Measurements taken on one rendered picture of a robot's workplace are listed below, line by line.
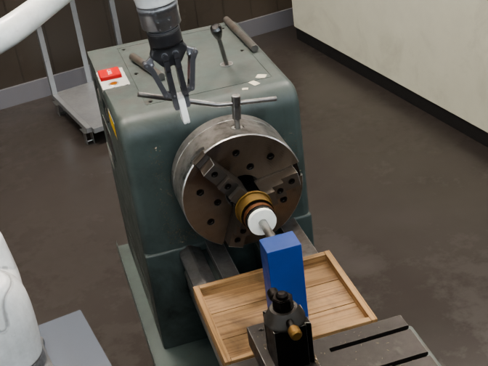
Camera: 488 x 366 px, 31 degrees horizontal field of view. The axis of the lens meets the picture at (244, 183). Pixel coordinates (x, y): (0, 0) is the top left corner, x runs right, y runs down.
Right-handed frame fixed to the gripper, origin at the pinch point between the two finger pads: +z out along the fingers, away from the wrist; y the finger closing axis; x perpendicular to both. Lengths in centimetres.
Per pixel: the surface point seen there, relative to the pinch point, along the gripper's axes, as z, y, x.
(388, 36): 111, 152, 245
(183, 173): 18.2, -3.4, 2.8
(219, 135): 11.3, 7.5, 2.9
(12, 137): 130, -62, 301
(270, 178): 24.3, 16.7, -1.9
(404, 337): 39, 26, -54
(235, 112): 6.8, 12.7, 3.5
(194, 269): 47.5, -6.6, 4.2
